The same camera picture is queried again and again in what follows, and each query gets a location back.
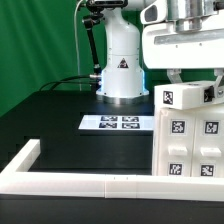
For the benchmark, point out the white cabinet door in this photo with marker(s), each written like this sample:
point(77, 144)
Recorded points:
point(208, 153)
point(174, 143)

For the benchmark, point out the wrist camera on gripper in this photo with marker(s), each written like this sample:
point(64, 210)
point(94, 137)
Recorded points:
point(155, 12)

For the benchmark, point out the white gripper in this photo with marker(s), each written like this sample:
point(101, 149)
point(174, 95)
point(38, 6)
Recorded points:
point(163, 48)

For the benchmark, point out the white cabinet body box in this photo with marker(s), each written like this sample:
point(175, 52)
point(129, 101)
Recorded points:
point(189, 143)

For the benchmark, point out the white flat tagged panel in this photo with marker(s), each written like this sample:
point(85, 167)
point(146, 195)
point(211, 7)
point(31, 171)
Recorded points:
point(117, 123)

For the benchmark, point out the small white tagged block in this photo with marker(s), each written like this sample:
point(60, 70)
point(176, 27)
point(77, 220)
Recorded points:
point(186, 95)

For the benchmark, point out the white U-shaped boundary frame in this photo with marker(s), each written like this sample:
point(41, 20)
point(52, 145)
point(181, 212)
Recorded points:
point(17, 179)

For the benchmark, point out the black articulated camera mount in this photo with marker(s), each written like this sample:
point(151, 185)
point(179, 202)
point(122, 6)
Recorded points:
point(92, 36)

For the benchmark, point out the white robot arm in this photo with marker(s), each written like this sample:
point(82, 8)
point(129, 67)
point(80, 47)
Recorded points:
point(122, 80)

